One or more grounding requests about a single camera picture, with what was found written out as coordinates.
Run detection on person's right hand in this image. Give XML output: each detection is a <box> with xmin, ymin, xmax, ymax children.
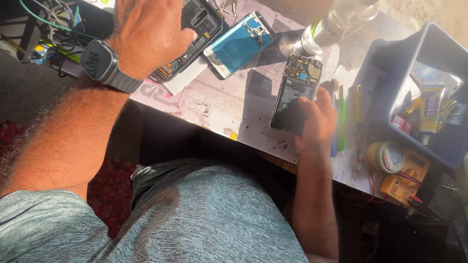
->
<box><xmin>294</xmin><ymin>86</ymin><xmax>338</xmax><ymax>156</ymax></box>

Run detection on bundle of tangled cables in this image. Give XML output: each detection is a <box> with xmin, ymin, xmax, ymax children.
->
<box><xmin>18</xmin><ymin>0</ymin><xmax>101</xmax><ymax>78</ymax></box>

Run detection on person's left hand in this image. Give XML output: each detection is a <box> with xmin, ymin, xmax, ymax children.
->
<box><xmin>107</xmin><ymin>0</ymin><xmax>197</xmax><ymax>80</ymax></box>

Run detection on yellow multimeter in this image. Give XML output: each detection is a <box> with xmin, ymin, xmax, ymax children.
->
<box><xmin>379</xmin><ymin>148</ymin><xmax>431</xmax><ymax>207</ymax></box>

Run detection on black phone frame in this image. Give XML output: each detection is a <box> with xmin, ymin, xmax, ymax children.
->
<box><xmin>155</xmin><ymin>0</ymin><xmax>224</xmax><ymax>81</ymax></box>

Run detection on grey t-shirt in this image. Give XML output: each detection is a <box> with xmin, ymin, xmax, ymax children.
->
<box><xmin>0</xmin><ymin>158</ymin><xmax>310</xmax><ymax>263</ymax></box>

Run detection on blue plastic pry tool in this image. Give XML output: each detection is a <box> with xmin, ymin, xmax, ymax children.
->
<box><xmin>331</xmin><ymin>78</ymin><xmax>340</xmax><ymax>158</ymax></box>

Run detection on white card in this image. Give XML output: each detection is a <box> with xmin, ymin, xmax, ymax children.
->
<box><xmin>161</xmin><ymin>55</ymin><xmax>210</xmax><ymax>96</ymax></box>

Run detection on black phone with battery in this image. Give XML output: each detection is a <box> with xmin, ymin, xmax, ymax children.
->
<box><xmin>269</xmin><ymin>54</ymin><xmax>324</xmax><ymax>137</ymax></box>

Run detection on metal tweezers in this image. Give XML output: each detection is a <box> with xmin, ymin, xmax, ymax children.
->
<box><xmin>214</xmin><ymin>0</ymin><xmax>240</xmax><ymax>17</ymax></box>

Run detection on yellow glue tube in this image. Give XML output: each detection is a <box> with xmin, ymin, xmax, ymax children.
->
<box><xmin>418</xmin><ymin>84</ymin><xmax>446</xmax><ymax>145</ymax></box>

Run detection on clear plastic bottle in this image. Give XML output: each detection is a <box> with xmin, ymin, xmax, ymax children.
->
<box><xmin>301</xmin><ymin>0</ymin><xmax>381</xmax><ymax>55</ymax></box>

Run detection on green plastic pry tool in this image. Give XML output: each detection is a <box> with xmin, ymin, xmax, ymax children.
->
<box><xmin>336</xmin><ymin>85</ymin><xmax>346</xmax><ymax>152</ymax></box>

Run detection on blue phone back frame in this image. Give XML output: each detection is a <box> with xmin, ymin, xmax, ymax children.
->
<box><xmin>203</xmin><ymin>11</ymin><xmax>277</xmax><ymax>80</ymax></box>

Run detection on grey smartwatch with metal band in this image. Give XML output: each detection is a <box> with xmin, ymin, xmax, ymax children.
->
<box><xmin>80</xmin><ymin>39</ymin><xmax>143</xmax><ymax>94</ymax></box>

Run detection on blue plastic bin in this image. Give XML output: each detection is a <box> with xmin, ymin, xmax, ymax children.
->
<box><xmin>360</xmin><ymin>22</ymin><xmax>468</xmax><ymax>169</ymax></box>

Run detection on red patterned rug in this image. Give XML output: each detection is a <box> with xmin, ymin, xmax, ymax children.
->
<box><xmin>0</xmin><ymin>120</ymin><xmax>137</xmax><ymax>240</ymax></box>

